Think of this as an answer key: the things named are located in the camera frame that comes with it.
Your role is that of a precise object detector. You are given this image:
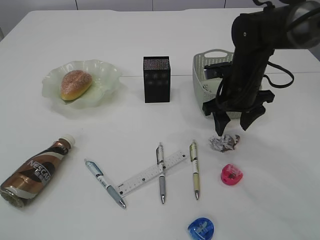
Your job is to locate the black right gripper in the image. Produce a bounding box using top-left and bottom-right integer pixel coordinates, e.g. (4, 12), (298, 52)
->
(202, 65), (275, 137)

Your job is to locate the paper ball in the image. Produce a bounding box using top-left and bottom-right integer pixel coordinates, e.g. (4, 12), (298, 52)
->
(202, 84), (212, 93)
(208, 134), (240, 153)

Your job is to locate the sugared bread roll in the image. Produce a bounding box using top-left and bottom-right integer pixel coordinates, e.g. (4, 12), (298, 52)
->
(60, 70), (93, 101)

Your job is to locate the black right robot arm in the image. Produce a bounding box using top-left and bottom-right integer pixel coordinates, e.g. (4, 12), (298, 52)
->
(202, 0), (320, 136)

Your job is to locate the green plastic woven basket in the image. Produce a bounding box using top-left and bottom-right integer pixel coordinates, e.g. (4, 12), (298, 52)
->
(192, 49), (234, 114)

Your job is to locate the olive green ballpoint pen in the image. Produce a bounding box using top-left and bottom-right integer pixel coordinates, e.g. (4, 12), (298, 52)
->
(189, 139), (200, 200)

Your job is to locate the pink pencil sharpener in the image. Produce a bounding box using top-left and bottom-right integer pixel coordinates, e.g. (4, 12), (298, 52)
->
(220, 163), (243, 186)

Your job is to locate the black mesh pen holder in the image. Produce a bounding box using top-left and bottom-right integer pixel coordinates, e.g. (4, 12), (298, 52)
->
(143, 56), (171, 103)

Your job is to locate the blue pencil sharpener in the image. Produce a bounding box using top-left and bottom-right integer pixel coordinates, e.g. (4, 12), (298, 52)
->
(187, 217), (215, 240)

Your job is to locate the green wavy glass plate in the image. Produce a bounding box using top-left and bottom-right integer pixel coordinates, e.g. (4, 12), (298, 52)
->
(42, 59), (122, 109)

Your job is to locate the blue grey ballpoint pen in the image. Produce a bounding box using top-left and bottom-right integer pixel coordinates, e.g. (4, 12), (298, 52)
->
(84, 158), (127, 209)

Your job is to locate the clear plastic ruler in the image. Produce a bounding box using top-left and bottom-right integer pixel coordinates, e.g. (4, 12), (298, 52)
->
(116, 150), (189, 197)

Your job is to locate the brown Nescafe coffee bottle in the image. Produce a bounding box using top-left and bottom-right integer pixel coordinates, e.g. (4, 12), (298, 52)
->
(0, 134), (76, 208)

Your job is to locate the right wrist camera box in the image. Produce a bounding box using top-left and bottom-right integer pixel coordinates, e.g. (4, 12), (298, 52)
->
(204, 61), (232, 80)

